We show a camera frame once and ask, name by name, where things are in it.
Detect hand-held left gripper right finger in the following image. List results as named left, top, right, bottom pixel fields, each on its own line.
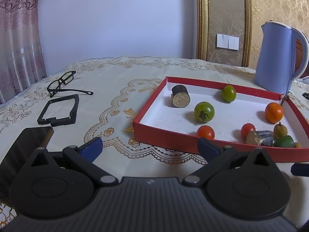
left=182, top=137, right=276, bottom=188

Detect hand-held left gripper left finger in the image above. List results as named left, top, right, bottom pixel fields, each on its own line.
left=30, top=136, right=119, bottom=188

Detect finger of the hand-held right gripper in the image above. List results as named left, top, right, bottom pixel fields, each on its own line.
left=291, top=163, right=309, bottom=177

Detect red tomato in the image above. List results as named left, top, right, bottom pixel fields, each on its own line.
left=196, top=125, right=215, bottom=140
left=241, top=123, right=256, bottom=138

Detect small green lime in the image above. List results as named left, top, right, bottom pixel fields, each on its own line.
left=273, top=135, right=295, bottom=148

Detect green tomato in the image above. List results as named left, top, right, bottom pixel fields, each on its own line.
left=194, top=101, right=215, bottom=123

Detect red cardboard box lid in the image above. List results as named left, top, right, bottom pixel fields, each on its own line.
left=132, top=76, right=309, bottom=163

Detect large brown round fruit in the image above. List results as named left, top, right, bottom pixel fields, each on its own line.
left=273, top=122, right=288, bottom=141

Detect green tangerine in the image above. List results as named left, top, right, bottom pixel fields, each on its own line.
left=221, top=85, right=237, bottom=103

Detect orange tangerine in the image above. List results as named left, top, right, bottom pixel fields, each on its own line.
left=265, top=102, right=284, bottom=124

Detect black smartphone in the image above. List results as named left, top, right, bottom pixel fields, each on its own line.
left=0, top=126, right=54, bottom=208

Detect black eyeglasses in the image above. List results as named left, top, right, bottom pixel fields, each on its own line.
left=47, top=70, right=94, bottom=98

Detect blue electric kettle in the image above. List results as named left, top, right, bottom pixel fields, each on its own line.
left=253, top=21, right=309, bottom=95

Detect brown wooden chair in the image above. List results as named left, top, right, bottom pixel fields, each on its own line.
left=295, top=39, right=309, bottom=78

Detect pink patterned curtain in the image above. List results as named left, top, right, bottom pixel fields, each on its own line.
left=0, top=0, right=48, bottom=105

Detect black rectangular frame holder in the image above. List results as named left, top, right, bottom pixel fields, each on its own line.
left=37, top=93, right=80, bottom=127

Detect white wall switch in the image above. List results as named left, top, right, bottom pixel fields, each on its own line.
left=216, top=33, right=239, bottom=51

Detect gold wall panel frame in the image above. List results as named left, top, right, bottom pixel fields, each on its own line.
left=195, top=0, right=253, bottom=67

